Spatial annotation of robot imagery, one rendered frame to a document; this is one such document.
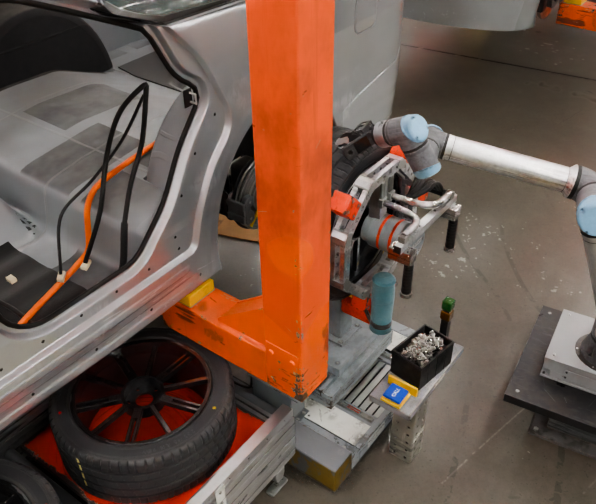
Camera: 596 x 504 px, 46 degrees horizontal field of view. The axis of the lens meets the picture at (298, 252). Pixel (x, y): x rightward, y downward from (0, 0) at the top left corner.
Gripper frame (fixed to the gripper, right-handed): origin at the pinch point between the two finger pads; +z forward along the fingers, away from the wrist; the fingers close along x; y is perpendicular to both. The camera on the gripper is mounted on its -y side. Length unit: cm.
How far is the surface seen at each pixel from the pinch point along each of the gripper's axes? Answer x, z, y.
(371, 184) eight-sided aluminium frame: -15.1, -10.4, -4.4
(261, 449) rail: -69, 19, -86
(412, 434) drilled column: -108, 0, -42
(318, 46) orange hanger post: 46, -53, -33
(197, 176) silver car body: 20, 23, -41
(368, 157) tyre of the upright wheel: -10.6, -3.5, 6.8
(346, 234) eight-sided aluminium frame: -23.6, -5.3, -21.4
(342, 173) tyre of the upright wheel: -7.2, -3.7, -7.5
